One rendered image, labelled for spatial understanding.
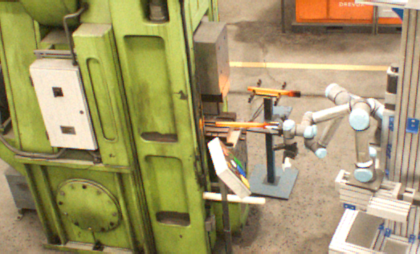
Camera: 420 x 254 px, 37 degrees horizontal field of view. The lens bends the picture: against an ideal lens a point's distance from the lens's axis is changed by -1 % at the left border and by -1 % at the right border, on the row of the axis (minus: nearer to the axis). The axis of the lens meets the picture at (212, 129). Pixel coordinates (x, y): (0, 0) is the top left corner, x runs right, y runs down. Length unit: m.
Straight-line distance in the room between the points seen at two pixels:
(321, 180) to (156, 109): 1.97
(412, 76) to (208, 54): 1.29
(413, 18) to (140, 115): 1.85
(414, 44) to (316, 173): 2.12
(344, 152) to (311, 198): 0.72
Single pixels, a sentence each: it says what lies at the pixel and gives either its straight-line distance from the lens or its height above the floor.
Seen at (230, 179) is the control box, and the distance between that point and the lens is 3.94.
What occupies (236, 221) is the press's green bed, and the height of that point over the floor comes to 0.18.
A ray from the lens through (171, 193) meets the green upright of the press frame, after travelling 4.65.
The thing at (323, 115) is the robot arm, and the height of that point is 1.31.
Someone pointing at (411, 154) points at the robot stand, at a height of 0.99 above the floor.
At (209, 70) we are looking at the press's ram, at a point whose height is 1.56.
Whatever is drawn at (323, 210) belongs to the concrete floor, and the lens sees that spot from 5.34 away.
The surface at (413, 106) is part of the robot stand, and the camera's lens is 4.14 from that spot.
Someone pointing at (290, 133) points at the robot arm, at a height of 1.23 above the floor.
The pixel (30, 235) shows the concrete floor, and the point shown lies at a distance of 5.58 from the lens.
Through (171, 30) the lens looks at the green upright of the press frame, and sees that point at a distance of 3.82.
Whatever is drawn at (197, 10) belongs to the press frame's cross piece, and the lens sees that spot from 4.17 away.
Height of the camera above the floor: 3.63
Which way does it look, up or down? 35 degrees down
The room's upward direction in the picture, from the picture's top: 6 degrees counter-clockwise
